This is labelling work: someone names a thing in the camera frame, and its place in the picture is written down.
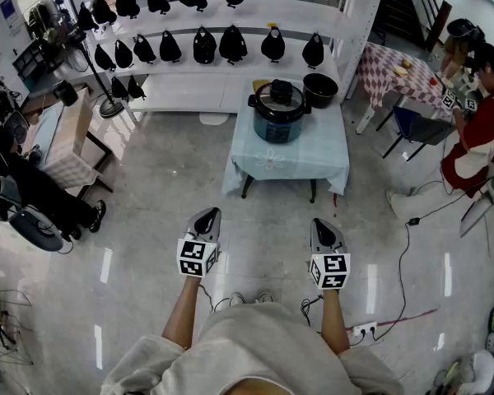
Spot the black-legged small table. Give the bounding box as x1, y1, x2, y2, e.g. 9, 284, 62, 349
240, 174, 318, 204

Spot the wooden table with cloth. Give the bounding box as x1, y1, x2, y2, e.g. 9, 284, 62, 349
19, 82, 115, 200

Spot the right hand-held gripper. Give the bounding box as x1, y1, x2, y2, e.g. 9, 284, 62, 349
308, 217, 352, 292

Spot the person's beige shirt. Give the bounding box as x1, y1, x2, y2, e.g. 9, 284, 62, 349
100, 300, 405, 395

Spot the black cylindrical container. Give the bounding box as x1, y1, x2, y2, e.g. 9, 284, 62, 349
52, 79, 80, 108

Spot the person's left forearm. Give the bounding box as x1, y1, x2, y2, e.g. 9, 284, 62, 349
161, 276, 202, 351

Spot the person's right forearm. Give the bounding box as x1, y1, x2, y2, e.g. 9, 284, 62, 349
319, 289, 352, 356

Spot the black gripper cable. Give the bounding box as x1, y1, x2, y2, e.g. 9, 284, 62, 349
196, 282, 232, 314
299, 293, 325, 325

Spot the dark blue chair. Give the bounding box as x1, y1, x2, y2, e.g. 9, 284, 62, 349
376, 105, 454, 162

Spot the red floor cable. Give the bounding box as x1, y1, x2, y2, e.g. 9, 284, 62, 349
376, 307, 440, 328

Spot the grey round device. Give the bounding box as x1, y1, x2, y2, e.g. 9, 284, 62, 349
0, 174, 65, 254

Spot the white shelf unit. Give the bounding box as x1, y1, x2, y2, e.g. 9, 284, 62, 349
63, 0, 390, 115

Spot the steel black pressure cooker lid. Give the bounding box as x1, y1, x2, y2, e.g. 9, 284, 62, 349
254, 78, 307, 124

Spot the checkered cloth table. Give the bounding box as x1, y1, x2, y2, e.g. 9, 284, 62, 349
355, 41, 454, 136

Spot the white power strip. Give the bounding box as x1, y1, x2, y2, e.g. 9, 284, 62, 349
351, 320, 380, 340

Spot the black power adapter cable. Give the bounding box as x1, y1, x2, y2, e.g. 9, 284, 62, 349
370, 177, 494, 342

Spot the black standing floor fan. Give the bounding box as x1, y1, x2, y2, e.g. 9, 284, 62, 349
49, 12, 128, 119

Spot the white rounded object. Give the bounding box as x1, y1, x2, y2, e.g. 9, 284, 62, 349
452, 350, 494, 395

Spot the grey chair base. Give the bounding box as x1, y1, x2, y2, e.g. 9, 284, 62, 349
459, 174, 494, 239

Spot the black pressure cooker body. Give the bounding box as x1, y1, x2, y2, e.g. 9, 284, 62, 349
247, 94, 313, 145

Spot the small table with blue cloth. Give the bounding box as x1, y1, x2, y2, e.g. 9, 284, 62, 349
221, 78, 351, 198

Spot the dark shelf cabinet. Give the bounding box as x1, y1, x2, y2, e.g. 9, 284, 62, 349
11, 41, 53, 92

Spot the dark staircase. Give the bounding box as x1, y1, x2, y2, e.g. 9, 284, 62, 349
372, 0, 454, 53

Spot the black inner pot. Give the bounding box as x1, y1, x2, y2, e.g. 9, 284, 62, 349
302, 72, 340, 110

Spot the blue wall poster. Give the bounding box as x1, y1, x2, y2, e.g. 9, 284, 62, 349
0, 0, 21, 30

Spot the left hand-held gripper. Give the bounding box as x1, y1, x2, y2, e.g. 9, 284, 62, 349
176, 207, 223, 279

